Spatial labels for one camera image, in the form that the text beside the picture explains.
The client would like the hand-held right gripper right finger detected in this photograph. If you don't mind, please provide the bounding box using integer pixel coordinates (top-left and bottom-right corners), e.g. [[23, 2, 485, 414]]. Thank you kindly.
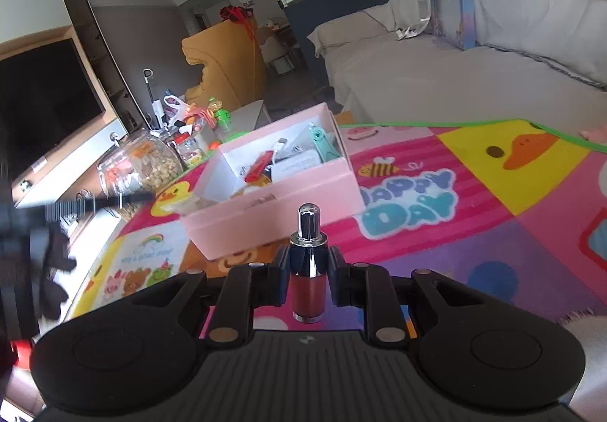
[[329, 247, 481, 342]]

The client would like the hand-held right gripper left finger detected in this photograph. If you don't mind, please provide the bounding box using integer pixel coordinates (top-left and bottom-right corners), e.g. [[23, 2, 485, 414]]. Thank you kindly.
[[129, 246, 291, 342]]

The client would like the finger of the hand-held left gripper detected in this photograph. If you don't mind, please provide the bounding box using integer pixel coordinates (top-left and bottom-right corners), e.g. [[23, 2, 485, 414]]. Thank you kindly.
[[45, 191, 156, 222]]

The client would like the red serum bottle silver cap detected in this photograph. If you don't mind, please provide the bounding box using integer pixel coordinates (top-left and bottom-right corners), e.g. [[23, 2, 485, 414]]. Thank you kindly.
[[289, 202, 329, 324]]

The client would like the pink cardboard box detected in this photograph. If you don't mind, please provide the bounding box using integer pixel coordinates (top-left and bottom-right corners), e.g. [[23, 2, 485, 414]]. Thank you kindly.
[[182, 102, 367, 260]]

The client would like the red tube with dark cap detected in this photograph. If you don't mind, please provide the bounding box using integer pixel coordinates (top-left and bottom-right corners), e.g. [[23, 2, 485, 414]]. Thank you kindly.
[[244, 151, 277, 182]]

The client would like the glass jar of snacks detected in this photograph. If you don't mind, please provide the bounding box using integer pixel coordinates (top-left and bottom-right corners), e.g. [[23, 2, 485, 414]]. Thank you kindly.
[[96, 128, 186, 210]]

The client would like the small glass jar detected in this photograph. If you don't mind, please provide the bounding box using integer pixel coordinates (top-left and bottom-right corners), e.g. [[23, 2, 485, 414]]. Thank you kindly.
[[171, 136, 208, 167]]

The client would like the black television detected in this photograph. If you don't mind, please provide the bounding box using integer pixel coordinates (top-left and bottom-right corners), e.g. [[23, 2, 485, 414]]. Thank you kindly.
[[0, 38, 106, 189]]

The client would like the white printed card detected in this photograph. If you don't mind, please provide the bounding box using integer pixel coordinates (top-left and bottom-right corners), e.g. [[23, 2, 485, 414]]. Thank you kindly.
[[270, 150, 324, 181]]

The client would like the clear bag of colourful toys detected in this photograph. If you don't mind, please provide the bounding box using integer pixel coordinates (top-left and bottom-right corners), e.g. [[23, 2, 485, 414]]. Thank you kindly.
[[162, 94, 234, 153]]

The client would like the teal plastic item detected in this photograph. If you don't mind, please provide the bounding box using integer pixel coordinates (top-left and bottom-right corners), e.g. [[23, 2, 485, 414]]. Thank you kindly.
[[308, 121, 341, 163]]

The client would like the colourful cartoon play mat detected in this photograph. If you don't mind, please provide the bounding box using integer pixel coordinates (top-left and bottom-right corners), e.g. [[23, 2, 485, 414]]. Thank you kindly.
[[71, 118, 607, 338]]

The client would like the white side table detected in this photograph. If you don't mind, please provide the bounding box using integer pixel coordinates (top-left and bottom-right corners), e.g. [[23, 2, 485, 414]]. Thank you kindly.
[[226, 99, 272, 134]]

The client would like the yellow covered armchair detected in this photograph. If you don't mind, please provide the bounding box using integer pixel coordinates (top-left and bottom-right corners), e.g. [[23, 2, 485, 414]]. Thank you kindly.
[[181, 18, 267, 113]]

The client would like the grey covered sofa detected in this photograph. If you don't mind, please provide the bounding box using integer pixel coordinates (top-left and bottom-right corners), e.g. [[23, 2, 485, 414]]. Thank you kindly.
[[307, 0, 607, 127]]

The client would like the dark blue cabinet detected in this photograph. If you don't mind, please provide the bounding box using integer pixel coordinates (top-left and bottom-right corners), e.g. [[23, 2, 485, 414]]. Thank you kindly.
[[283, 0, 397, 91]]

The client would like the white paper on sofa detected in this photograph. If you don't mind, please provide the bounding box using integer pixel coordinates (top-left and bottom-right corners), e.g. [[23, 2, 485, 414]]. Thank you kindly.
[[395, 25, 428, 42]]

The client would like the purple picture box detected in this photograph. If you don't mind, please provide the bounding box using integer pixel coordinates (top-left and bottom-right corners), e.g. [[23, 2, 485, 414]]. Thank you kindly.
[[429, 0, 478, 51]]

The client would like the white handled mop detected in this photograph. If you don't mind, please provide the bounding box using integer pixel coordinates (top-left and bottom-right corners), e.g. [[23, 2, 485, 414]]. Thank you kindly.
[[142, 68, 165, 129]]

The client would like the wooden television wall unit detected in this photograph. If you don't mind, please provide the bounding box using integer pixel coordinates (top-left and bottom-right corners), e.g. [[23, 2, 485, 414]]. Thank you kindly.
[[0, 0, 145, 209]]

